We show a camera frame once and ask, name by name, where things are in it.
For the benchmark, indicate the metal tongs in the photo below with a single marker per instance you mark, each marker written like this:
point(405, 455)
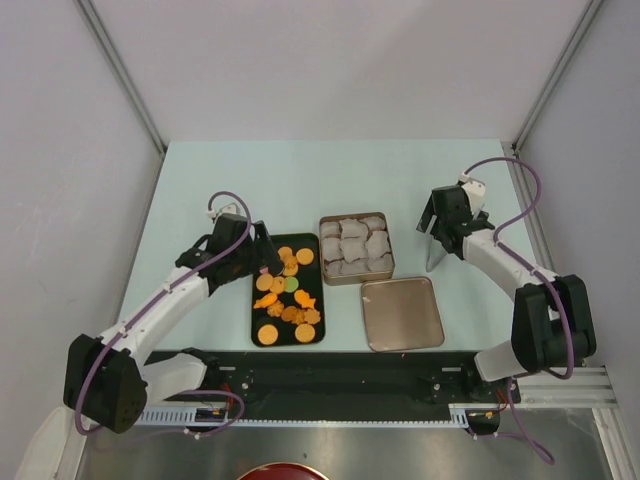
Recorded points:
point(436, 250)

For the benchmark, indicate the green round cookie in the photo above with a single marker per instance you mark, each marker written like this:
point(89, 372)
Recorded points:
point(291, 284)

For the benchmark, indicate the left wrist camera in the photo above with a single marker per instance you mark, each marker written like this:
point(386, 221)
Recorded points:
point(231, 208)

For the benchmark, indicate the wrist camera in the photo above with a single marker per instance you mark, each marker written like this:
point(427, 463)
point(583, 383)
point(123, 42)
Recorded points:
point(231, 208)
point(475, 191)

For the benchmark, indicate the round orange cookie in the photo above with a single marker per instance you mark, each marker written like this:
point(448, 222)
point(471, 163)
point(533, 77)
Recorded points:
point(305, 256)
point(267, 334)
point(305, 333)

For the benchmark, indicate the red round object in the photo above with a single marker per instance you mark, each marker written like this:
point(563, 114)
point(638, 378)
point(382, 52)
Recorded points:
point(283, 471)

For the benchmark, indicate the fish shaped orange cookie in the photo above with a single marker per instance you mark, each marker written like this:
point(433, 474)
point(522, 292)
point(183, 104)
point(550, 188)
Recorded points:
point(304, 299)

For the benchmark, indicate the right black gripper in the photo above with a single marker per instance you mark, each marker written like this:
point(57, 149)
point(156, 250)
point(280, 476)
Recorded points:
point(426, 219)

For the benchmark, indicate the black cookie tray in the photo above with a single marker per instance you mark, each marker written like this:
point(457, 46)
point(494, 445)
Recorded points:
point(288, 308)

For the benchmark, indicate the flower shaped orange cookie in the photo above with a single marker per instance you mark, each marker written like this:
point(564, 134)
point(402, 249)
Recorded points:
point(312, 316)

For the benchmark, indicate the square cookie tin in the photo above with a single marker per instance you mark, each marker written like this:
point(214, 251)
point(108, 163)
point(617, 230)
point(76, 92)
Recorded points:
point(355, 248)

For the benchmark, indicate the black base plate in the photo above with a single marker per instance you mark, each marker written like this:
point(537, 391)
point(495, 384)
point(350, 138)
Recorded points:
point(350, 384)

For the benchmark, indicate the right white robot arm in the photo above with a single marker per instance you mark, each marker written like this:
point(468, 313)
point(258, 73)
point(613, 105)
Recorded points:
point(552, 326)

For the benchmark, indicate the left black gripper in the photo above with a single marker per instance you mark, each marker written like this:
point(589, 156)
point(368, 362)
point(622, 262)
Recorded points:
point(265, 252)

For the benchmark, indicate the square tin lid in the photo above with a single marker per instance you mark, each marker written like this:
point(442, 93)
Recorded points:
point(401, 314)

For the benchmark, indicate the white cable duct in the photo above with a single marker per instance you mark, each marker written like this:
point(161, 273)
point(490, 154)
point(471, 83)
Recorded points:
point(198, 415)

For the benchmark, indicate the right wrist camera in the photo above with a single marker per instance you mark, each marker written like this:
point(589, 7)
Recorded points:
point(475, 191)

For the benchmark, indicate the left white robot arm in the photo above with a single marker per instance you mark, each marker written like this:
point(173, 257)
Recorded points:
point(109, 379)

